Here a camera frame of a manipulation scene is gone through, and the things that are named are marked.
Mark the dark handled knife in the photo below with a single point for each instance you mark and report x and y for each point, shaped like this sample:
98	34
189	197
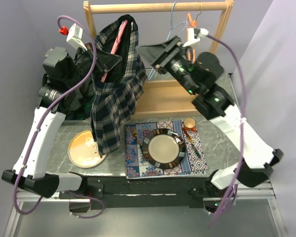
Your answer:
191	142

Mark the wooden clothes rack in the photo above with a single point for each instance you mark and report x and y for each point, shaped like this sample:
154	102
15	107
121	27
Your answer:
162	98

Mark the navy beige plaid skirt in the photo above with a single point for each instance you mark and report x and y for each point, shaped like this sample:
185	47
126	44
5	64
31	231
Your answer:
115	99

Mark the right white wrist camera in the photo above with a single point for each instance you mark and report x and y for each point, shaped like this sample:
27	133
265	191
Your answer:
194	35

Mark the grey dotted garment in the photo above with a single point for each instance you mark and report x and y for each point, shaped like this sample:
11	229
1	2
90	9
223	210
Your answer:
86	91

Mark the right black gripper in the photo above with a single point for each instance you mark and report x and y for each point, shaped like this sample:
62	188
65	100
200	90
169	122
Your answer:
153	54

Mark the gold fork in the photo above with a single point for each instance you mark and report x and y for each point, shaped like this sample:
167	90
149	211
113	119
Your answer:
134	133

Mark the cream floral plate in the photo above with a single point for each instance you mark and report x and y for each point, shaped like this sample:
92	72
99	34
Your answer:
83	150

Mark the green plaid skirt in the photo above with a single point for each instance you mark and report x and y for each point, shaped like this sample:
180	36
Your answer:
80	109

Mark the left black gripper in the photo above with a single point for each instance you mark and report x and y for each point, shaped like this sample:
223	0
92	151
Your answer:
105	61

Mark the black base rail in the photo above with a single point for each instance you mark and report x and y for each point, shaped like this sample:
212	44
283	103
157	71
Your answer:
119	192

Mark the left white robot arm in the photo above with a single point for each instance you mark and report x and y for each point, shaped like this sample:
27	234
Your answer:
63	76

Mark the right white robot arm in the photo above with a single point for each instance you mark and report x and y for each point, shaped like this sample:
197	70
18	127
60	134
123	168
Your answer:
215	104

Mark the blue wire hanger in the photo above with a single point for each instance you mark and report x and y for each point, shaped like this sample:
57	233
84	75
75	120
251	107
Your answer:
172	28

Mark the small orange cup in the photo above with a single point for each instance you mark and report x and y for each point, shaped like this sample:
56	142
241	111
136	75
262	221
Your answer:
189	124

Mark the dark rimmed beige plate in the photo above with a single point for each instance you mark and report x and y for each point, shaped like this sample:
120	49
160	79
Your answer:
163	148

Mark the patterned placemat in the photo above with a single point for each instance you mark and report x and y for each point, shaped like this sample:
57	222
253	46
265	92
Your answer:
138	167

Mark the clear plastic bin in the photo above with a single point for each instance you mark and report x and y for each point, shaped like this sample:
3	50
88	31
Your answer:
77	122

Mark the orange clothes hanger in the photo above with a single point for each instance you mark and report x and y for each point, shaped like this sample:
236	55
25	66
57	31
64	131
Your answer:
192	23

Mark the pink clothes hanger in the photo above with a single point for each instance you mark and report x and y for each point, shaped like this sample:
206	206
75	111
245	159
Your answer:
117	42

